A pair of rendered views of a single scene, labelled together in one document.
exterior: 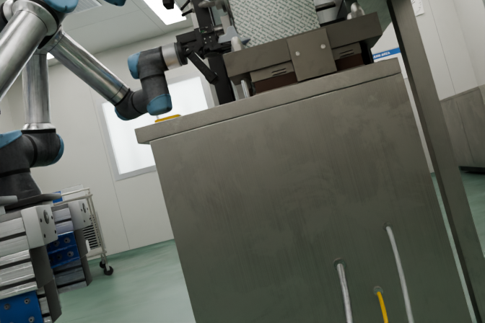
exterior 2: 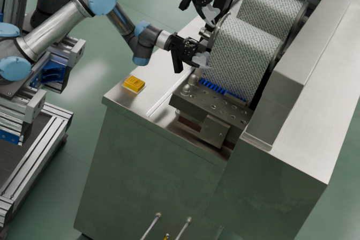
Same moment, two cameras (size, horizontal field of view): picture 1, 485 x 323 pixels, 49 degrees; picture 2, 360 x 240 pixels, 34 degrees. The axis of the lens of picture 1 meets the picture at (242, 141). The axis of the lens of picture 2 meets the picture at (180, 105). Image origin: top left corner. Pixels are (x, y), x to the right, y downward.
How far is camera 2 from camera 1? 170 cm
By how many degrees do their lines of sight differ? 38
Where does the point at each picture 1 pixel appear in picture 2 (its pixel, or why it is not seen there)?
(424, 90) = not seen: hidden behind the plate
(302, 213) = (156, 188)
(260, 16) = (226, 62)
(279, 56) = (199, 117)
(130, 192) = not seen: outside the picture
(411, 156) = not seen: hidden behind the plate
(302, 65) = (204, 133)
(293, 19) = (242, 79)
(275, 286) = (126, 200)
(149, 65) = (145, 39)
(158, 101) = (139, 60)
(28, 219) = (28, 110)
